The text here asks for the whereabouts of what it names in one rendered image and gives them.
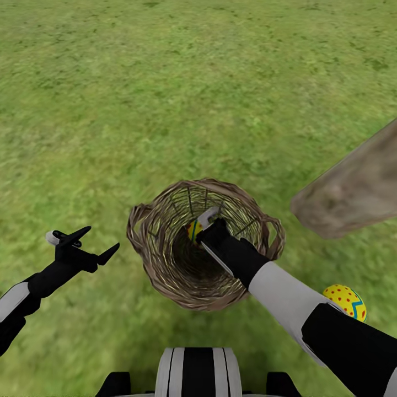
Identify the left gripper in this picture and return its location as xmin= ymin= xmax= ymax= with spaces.
xmin=42 ymin=226 xmax=120 ymax=287

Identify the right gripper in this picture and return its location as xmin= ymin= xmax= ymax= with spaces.
xmin=197 ymin=218 xmax=226 ymax=242

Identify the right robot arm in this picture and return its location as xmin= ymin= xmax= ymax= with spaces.
xmin=197 ymin=206 xmax=397 ymax=397

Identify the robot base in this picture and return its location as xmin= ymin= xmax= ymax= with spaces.
xmin=95 ymin=372 xmax=299 ymax=397

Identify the wicker basket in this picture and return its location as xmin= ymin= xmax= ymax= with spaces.
xmin=126 ymin=177 xmax=286 ymax=312

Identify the easter egg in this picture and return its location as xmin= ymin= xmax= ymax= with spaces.
xmin=322 ymin=284 xmax=367 ymax=323
xmin=187 ymin=217 xmax=215 ymax=251

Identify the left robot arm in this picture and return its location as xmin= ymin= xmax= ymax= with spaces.
xmin=0 ymin=226 xmax=120 ymax=356

